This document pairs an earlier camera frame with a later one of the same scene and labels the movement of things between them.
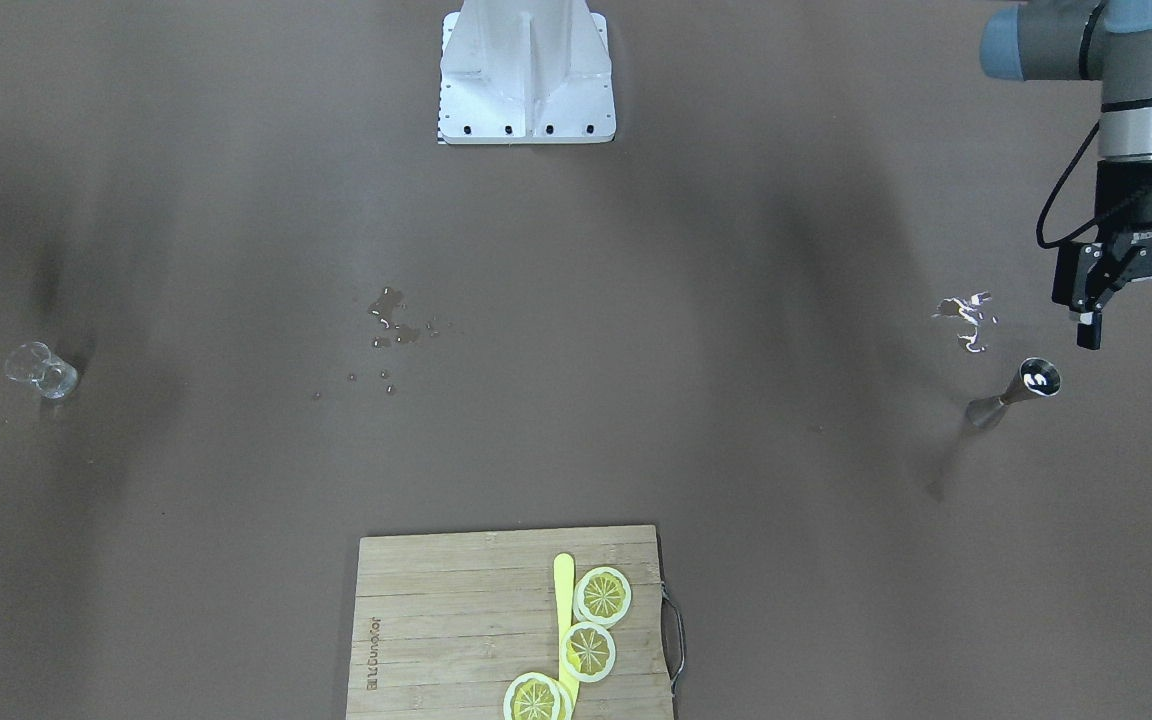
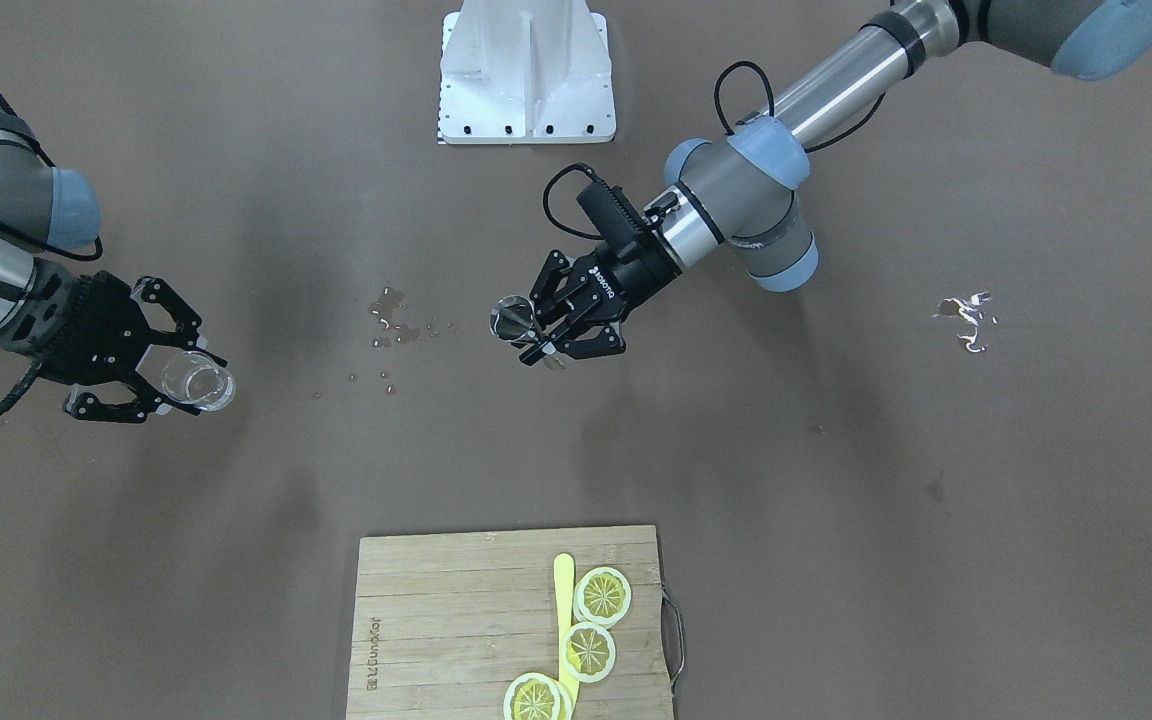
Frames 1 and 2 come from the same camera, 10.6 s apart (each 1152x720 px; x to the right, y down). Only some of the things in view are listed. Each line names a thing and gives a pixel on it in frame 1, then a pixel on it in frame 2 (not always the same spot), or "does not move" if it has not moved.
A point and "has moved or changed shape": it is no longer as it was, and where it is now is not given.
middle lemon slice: x=588 y=652 does not move
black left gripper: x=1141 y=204 → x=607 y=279
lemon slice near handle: x=602 y=595 does not move
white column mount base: x=525 y=71 does not move
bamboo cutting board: x=446 y=622 does not move
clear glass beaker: x=34 y=362 has moved or changed shape
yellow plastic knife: x=564 y=594 does not move
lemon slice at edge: x=536 y=696 does not move
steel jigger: x=1036 y=376 → x=511 y=318
